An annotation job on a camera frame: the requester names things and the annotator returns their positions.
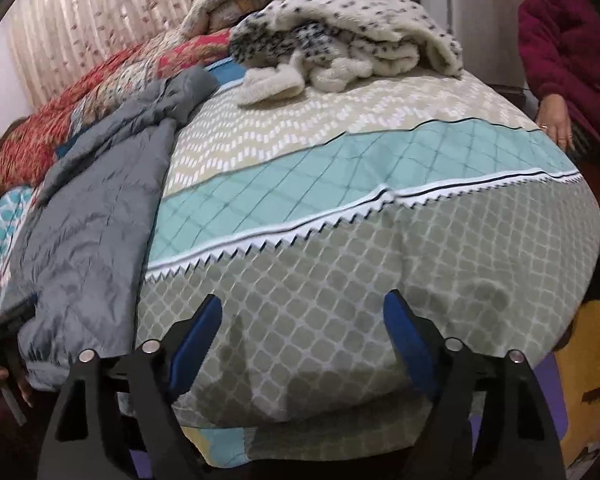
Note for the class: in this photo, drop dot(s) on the cream ribbed curtain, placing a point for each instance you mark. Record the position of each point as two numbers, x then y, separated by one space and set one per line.
95 20

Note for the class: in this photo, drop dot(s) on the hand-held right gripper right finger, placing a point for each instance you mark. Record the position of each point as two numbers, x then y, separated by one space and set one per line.
412 340

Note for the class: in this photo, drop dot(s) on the white cabinet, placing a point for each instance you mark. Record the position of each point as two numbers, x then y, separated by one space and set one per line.
480 20

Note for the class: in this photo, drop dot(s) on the teal lattice pillow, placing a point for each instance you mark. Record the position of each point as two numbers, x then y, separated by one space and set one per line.
5 220

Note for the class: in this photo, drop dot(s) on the patterned bed sheet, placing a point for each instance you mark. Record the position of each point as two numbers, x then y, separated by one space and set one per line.
380 260

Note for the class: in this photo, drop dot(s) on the yellow bag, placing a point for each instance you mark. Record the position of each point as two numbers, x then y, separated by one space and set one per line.
590 350

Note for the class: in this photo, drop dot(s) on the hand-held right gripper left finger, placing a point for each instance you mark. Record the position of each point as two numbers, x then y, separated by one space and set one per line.
195 345

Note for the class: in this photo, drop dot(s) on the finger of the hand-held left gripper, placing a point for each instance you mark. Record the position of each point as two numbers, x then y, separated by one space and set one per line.
15 316

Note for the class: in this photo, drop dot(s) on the grey puffer jacket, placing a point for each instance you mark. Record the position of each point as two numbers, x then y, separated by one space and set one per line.
95 220

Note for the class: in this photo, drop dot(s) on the spotted white fleece blanket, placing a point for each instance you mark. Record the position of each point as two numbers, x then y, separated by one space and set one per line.
370 25

